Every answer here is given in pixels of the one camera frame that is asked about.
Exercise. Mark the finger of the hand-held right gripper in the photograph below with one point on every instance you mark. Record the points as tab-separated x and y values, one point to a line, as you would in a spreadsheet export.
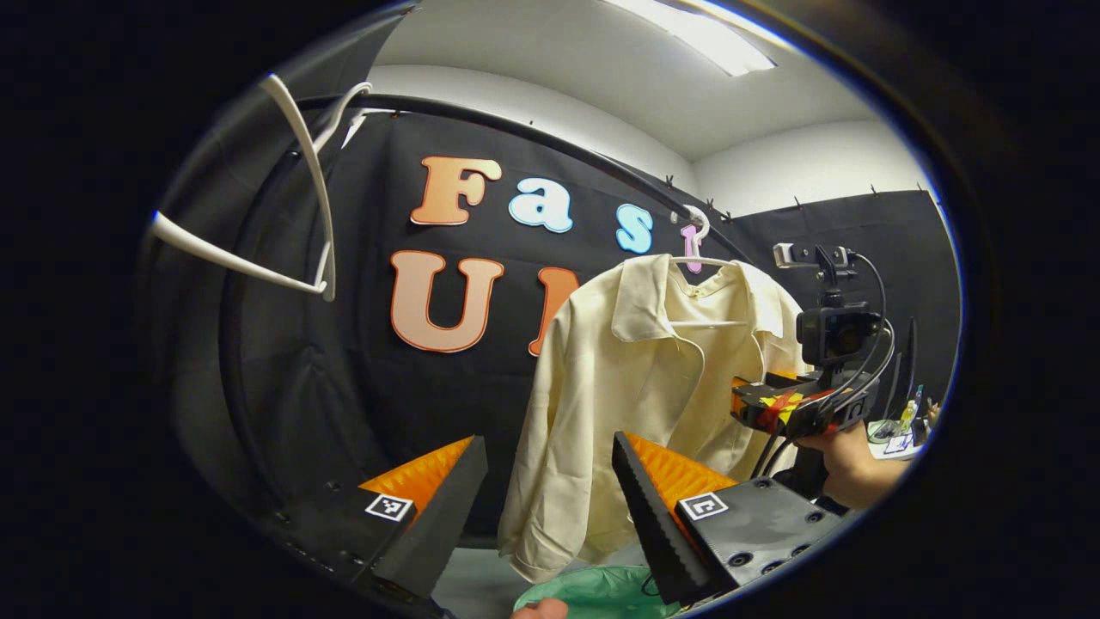
760	400

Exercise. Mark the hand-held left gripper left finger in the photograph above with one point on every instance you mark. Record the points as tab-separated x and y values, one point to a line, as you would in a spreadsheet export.
438	524

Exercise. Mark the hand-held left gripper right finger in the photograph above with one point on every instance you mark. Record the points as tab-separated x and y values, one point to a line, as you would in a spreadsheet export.
657	524

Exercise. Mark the green laundry hamper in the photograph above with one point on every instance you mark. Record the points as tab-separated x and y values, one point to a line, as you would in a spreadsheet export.
601	593

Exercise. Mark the thin white clothes hanger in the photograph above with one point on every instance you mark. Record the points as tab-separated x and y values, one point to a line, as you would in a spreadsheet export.
705	323

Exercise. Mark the cream collared shirt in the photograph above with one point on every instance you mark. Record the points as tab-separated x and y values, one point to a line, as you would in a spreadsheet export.
619	395

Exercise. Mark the wide white clothes hanger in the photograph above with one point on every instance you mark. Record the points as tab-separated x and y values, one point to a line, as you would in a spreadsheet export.
215	249

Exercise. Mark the dark monitor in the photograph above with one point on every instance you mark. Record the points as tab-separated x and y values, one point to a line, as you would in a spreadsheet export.
907	370

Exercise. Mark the small plastic bottle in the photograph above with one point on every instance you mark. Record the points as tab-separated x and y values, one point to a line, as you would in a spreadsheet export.
907	417

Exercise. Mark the black backdrop cloth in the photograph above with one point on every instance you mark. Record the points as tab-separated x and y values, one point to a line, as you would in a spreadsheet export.
430	404

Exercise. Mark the ceiling light panel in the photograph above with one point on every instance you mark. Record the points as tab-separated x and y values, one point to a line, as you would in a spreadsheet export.
705	34

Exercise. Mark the black clothes rail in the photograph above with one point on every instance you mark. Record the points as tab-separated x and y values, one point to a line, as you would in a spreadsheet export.
516	131

